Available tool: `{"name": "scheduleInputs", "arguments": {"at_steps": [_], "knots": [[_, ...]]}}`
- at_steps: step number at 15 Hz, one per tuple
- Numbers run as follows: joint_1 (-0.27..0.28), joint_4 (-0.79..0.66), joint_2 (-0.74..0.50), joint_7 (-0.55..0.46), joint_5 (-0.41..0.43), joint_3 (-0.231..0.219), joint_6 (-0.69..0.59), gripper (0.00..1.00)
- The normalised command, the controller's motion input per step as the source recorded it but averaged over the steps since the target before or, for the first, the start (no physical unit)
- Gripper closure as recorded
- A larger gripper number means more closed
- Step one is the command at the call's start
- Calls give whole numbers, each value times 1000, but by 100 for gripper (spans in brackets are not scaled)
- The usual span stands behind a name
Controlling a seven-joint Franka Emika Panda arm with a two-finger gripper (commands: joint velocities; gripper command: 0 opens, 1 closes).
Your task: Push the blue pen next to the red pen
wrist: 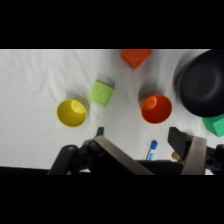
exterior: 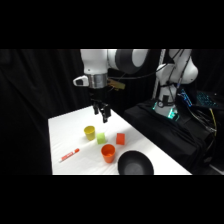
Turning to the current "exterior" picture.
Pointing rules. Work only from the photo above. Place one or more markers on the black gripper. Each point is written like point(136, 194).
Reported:
point(97, 94)

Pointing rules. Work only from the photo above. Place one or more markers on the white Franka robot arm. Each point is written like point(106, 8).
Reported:
point(100, 65)

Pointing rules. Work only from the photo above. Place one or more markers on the red marker pen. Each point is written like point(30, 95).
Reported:
point(69, 155)

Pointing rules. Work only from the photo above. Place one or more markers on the yellow plastic cup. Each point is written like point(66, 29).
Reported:
point(89, 132)

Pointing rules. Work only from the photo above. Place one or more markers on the light green block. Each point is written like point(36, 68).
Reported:
point(101, 138)

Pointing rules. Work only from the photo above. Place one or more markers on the orange-red block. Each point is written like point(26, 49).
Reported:
point(120, 138)

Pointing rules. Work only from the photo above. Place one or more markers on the orange plastic cup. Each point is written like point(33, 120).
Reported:
point(108, 153)

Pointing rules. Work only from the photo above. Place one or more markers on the black bowl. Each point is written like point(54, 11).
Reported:
point(135, 163)

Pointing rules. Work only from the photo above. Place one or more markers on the black robot stand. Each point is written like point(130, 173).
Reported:
point(173, 140)

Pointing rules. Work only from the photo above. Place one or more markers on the blue lit electronics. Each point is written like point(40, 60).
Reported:
point(204, 99)

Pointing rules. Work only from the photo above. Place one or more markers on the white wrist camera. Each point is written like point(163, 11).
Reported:
point(81, 81)

